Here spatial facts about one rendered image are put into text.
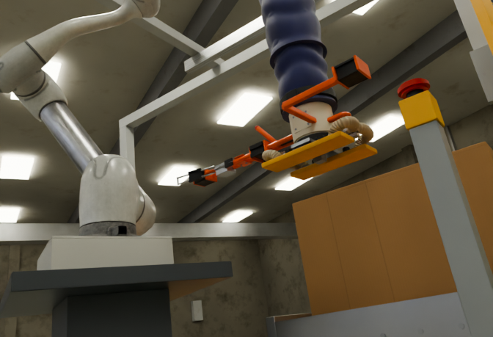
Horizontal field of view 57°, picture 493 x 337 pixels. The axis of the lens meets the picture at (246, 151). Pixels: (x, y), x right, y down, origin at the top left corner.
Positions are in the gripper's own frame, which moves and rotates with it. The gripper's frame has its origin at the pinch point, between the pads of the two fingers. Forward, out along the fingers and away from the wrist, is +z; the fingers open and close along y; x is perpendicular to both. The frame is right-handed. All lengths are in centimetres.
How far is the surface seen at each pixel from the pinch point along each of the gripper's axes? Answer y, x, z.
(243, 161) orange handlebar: 24, -70, 6
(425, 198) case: 88, -36, 51
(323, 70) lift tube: 16, -32, 37
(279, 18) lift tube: -2.5, -17.7, 21.2
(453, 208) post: 114, -14, 41
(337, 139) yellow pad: 53, -39, 35
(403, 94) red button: 89, -3, 37
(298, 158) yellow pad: 47, -52, 24
